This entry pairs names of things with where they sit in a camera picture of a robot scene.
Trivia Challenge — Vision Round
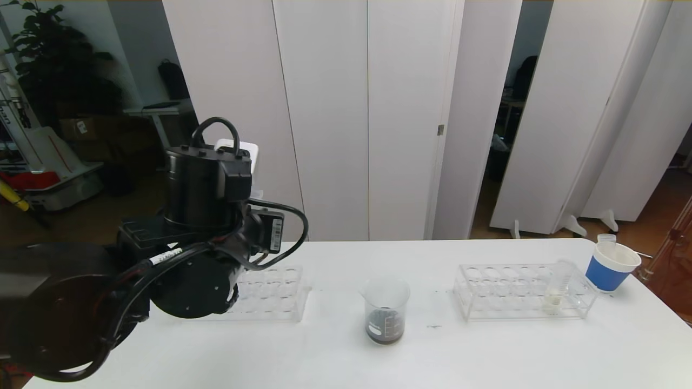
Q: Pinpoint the pale liquid test tube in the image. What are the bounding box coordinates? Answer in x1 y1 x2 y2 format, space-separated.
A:
543 260 577 314

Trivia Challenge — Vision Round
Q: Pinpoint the clear glass beaker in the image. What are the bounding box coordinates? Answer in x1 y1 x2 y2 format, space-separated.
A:
362 277 411 348

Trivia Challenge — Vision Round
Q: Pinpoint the clear acrylic test tube rack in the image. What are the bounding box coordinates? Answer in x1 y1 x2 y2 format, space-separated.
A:
216 264 311 324
453 263 598 323

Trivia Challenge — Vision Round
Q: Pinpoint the white partition panel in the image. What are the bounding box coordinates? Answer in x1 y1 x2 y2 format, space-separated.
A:
368 0 465 242
580 0 692 223
551 0 675 234
489 0 648 236
162 0 309 243
272 0 370 242
431 0 524 241

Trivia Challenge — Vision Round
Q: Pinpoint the white standing desk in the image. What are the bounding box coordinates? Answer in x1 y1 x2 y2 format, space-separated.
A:
123 102 199 172

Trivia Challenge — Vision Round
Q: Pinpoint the black backpack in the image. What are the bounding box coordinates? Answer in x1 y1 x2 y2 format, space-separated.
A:
157 59 191 101

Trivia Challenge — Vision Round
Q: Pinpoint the black chair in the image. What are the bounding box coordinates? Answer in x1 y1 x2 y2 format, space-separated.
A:
510 56 540 102

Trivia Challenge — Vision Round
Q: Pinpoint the black bin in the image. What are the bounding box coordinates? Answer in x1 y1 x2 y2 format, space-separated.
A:
102 161 137 197

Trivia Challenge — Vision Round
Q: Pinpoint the brown cardboard box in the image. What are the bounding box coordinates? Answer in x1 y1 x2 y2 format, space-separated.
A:
58 115 111 144

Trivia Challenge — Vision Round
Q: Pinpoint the blue and white paper cup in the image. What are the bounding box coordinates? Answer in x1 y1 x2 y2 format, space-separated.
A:
585 242 642 293

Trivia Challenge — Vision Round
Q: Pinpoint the grey plastic crate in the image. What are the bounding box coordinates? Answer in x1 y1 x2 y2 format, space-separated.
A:
24 172 104 212

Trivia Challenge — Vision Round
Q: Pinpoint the white flat board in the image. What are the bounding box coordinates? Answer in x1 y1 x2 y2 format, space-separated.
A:
22 127 103 179

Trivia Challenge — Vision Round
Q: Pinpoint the dark green potted plant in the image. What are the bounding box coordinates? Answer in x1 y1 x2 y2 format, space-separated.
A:
4 0 124 130

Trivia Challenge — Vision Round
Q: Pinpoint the red plastic item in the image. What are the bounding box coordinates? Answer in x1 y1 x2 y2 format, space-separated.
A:
0 171 60 193

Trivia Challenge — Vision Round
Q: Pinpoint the white upright machine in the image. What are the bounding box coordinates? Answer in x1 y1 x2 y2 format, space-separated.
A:
0 49 44 173

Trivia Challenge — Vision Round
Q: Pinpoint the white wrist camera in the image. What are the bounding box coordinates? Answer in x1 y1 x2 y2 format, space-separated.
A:
215 139 261 200

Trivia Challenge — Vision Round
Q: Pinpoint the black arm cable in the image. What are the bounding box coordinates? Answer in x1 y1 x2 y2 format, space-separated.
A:
49 116 310 381

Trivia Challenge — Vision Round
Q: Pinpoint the yellow handled tool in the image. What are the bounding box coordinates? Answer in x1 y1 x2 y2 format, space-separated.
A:
0 180 30 212

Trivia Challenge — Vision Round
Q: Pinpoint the transparent acrylic frame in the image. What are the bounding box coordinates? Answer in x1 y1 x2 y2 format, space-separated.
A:
641 194 692 325

